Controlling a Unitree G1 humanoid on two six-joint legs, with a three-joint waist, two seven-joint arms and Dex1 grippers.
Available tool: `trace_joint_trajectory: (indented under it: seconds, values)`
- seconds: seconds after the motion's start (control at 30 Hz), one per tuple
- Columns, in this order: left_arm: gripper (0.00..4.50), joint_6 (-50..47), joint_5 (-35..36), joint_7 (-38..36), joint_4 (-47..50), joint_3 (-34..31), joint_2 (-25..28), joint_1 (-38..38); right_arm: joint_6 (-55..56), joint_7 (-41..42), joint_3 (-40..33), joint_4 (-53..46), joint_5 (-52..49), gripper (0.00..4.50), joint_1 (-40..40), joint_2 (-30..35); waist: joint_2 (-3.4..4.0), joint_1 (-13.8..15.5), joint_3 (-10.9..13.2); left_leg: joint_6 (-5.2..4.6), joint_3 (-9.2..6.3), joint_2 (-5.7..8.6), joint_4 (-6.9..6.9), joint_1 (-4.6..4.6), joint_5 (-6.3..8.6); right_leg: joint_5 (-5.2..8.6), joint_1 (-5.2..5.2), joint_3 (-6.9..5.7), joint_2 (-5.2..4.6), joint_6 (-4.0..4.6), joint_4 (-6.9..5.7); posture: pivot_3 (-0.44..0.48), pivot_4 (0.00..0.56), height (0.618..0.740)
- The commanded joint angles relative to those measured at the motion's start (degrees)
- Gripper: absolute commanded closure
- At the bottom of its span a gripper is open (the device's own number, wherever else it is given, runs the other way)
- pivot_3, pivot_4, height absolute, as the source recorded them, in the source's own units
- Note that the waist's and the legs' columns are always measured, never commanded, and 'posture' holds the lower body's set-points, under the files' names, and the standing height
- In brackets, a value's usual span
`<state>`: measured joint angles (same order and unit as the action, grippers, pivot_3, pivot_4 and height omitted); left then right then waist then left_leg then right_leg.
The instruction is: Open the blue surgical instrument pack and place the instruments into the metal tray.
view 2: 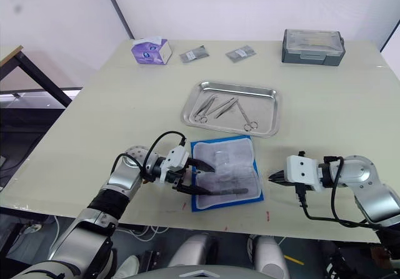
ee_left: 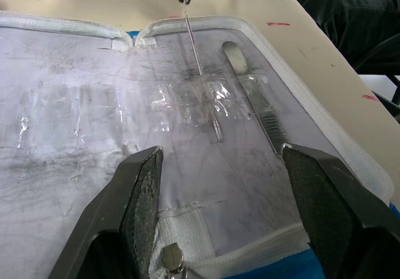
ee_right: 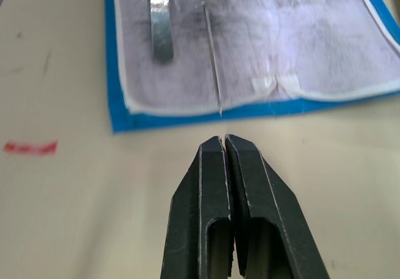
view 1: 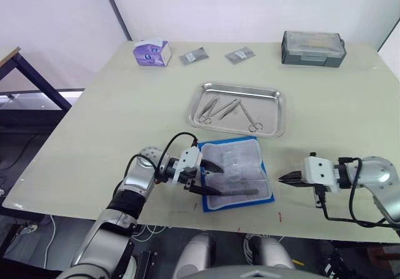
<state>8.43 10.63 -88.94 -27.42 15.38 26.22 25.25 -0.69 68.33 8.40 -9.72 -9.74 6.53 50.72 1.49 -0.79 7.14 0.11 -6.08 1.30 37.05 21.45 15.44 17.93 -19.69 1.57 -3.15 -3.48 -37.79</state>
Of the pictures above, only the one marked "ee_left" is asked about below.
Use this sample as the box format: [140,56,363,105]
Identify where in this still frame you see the black chair frame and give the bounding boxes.
[370,72,400,118]

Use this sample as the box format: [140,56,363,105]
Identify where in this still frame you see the flat metal forceps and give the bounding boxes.
[221,41,287,158]

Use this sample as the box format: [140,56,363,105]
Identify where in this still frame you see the person in dark clothing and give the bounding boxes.
[280,0,400,73]

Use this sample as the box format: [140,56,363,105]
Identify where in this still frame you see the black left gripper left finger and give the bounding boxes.
[46,145,164,279]

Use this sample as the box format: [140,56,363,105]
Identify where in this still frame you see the blue instrument pack white lining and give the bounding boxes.
[0,9,400,279]

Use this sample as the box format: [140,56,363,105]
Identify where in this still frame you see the silver zipper pull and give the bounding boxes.
[161,242,190,279]

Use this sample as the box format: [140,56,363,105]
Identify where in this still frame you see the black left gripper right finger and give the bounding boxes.
[280,143,400,279]

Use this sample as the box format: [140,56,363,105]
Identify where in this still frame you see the thin metal probe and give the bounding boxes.
[184,11,225,143]

